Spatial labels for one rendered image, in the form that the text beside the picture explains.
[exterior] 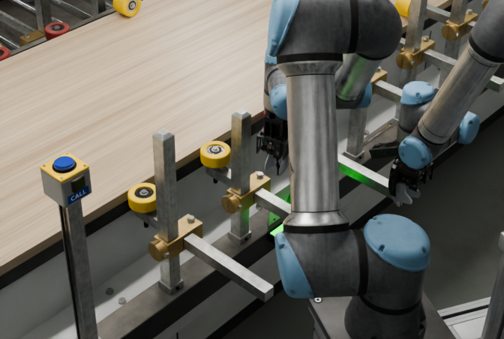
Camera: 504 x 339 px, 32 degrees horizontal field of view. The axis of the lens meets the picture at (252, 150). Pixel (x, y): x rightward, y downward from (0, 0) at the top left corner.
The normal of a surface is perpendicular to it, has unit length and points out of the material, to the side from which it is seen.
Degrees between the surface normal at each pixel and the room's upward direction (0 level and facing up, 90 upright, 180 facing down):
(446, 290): 0
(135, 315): 0
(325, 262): 52
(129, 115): 0
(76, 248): 90
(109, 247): 90
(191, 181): 90
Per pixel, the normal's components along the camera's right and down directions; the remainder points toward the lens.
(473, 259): 0.02, -0.80
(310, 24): 0.03, 0.04
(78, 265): 0.73, 0.41
